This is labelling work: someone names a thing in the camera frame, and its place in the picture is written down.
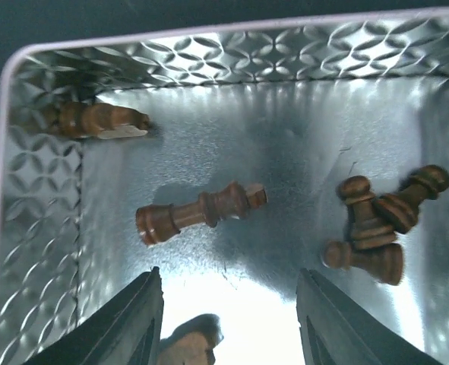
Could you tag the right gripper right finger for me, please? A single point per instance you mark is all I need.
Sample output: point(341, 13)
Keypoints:
point(336, 330)

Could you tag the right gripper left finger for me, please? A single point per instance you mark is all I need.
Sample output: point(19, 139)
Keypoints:
point(126, 330)

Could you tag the dark chess pawn in tin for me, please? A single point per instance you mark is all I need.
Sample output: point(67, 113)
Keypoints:
point(384, 263)

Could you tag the dark chess piece in tin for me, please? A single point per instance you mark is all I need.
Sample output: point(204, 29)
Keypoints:
point(369, 230)
point(78, 120)
point(401, 208)

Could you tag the pink metal tin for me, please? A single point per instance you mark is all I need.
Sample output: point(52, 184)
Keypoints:
point(297, 105)

